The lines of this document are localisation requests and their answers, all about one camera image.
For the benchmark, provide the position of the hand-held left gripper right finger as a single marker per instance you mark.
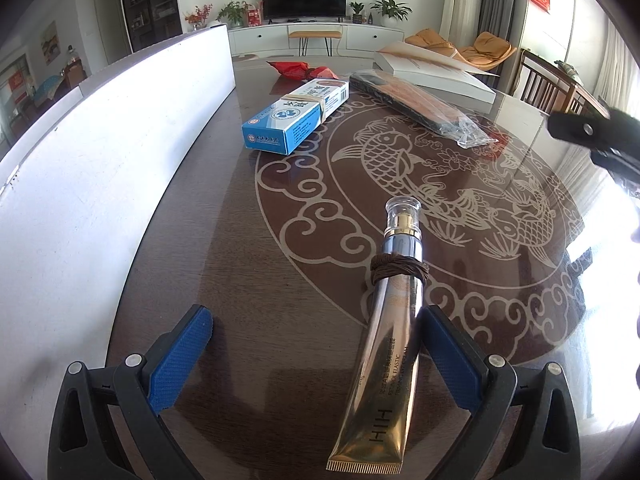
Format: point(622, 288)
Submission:
point(452, 355)

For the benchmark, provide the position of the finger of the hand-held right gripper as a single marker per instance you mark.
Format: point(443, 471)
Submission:
point(575, 127)

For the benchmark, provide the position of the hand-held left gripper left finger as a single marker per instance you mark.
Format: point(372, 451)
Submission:
point(180, 355)

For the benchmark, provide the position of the golden cosmetic tube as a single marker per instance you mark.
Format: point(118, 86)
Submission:
point(390, 360)

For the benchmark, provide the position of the dark wooden chair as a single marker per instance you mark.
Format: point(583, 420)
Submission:
point(537, 80)

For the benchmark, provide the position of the orange lounge chair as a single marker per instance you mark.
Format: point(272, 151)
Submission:
point(492, 50)

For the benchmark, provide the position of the white flat book box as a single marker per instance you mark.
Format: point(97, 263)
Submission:
point(440, 77)

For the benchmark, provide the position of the dark packaged comb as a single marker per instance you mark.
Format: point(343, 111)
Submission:
point(415, 102)

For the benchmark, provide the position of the large green potted plant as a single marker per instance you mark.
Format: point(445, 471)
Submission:
point(390, 10)

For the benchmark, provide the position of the white curved partition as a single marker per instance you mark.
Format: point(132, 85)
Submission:
point(75, 160)

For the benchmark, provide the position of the small green potted plant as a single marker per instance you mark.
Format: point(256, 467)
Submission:
point(357, 12)

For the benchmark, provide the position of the blue and white carton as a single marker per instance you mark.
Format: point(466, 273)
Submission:
point(280, 125)

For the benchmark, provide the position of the wooden stool with metal legs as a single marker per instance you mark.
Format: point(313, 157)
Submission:
point(315, 35)

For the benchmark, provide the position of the red packet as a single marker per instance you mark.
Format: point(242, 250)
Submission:
point(292, 69)

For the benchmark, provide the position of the black television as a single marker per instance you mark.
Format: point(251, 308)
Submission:
point(304, 0)

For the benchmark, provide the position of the white television cabinet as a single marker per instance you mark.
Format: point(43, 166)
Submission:
point(260, 37)

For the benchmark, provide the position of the red flowers in vase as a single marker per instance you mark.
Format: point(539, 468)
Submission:
point(197, 17)

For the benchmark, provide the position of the red gift box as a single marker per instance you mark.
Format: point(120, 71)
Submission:
point(253, 16)

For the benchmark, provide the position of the bushy green potted plant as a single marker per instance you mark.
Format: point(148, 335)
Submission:
point(231, 14)

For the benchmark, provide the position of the dark glass display cabinet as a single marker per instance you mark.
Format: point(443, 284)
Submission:
point(150, 5)

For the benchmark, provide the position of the framed wall picture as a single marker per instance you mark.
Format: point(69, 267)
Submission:
point(49, 42)

